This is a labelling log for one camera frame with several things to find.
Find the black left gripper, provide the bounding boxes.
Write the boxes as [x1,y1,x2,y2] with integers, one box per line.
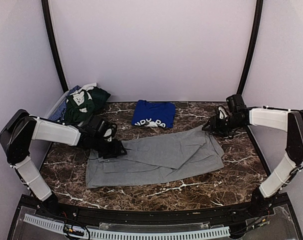
[91,135,127,159]

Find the blue printed t-shirt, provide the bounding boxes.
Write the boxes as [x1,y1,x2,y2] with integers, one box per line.
[131,100,176,128]

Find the right black frame post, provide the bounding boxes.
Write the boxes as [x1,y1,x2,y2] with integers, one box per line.
[236,0,264,95]

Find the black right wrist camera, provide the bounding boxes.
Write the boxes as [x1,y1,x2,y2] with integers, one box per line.
[215,94,247,120]

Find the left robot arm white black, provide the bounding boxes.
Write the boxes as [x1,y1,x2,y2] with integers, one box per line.
[0,109,127,218]

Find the grey button shirt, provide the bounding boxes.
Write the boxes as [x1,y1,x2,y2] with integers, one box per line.
[85,126,224,189]

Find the black frame post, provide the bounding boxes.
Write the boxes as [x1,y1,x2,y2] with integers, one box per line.
[236,0,264,95]
[41,0,69,92]

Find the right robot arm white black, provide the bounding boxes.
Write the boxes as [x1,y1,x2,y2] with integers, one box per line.
[202,105,303,217]

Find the blue patterned garment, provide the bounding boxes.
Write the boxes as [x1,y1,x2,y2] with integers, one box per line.
[46,85,81,122]

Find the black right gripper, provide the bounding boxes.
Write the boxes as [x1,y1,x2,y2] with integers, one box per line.
[201,114,244,138]

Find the white slotted cable duct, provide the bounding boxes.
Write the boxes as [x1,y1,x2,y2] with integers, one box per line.
[23,213,231,240]

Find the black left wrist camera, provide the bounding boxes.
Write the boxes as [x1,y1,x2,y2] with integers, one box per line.
[85,115,118,142]

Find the dark garment under pile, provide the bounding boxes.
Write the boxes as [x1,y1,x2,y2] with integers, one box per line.
[88,87,111,113]

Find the left black frame post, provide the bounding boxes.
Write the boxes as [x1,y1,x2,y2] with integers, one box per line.
[41,0,69,92]

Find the dark green white garment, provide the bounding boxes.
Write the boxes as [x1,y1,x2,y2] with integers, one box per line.
[64,90,95,125]

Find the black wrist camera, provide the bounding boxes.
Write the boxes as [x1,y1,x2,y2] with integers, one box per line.
[215,94,247,120]
[85,115,118,142]

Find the grey plastic laundry basket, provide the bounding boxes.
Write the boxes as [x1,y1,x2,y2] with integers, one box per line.
[45,91,69,121]

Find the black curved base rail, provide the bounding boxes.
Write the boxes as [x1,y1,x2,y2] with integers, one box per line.
[18,193,289,226]

